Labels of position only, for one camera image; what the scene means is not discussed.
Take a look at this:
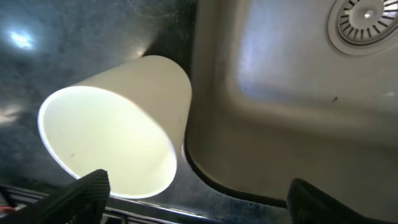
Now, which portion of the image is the steel sink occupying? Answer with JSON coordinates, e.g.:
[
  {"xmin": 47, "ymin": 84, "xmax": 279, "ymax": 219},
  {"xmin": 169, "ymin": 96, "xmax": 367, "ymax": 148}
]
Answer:
[{"xmin": 183, "ymin": 0, "xmax": 398, "ymax": 224}]

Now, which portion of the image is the white cup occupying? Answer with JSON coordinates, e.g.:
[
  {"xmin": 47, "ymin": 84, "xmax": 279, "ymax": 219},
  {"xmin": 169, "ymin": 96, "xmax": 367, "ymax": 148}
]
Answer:
[{"xmin": 37, "ymin": 55, "xmax": 193, "ymax": 200}]

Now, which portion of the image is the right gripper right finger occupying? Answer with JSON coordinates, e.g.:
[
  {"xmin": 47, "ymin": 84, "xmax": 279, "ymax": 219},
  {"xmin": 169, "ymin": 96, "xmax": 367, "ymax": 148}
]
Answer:
[{"xmin": 285, "ymin": 177, "xmax": 398, "ymax": 224}]

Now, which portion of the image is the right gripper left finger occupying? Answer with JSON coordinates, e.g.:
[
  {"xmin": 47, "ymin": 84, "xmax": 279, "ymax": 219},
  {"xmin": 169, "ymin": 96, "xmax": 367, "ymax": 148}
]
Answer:
[{"xmin": 0, "ymin": 169, "xmax": 111, "ymax": 224}]

